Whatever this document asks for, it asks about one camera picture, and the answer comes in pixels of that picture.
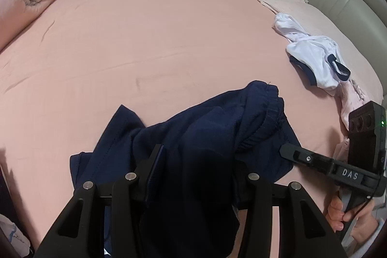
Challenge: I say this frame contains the navy pants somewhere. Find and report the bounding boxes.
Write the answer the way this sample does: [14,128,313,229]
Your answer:
[69,80,303,258]

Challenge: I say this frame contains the bed with pink sheet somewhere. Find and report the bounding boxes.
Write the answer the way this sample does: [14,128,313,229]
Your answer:
[0,0,381,258]

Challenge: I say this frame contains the pale pink garment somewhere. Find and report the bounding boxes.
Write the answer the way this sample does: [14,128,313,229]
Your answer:
[333,80,369,162]

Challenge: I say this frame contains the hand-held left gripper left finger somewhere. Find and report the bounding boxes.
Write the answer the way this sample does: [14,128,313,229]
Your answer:
[32,144,165,258]

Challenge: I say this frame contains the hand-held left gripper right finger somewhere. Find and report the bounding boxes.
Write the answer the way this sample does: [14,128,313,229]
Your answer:
[239,169,348,258]

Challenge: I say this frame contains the light blue printed pyjama pants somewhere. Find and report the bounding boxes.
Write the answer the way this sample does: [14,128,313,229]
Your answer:
[0,214,31,258]

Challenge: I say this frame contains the white shirt with navy trim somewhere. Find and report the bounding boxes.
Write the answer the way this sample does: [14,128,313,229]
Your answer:
[274,13,351,92]

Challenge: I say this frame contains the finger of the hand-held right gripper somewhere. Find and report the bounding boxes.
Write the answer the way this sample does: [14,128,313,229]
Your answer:
[280,143,335,179]

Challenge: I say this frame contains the person's right hand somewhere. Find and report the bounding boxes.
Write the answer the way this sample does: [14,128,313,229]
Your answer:
[327,196,379,232]

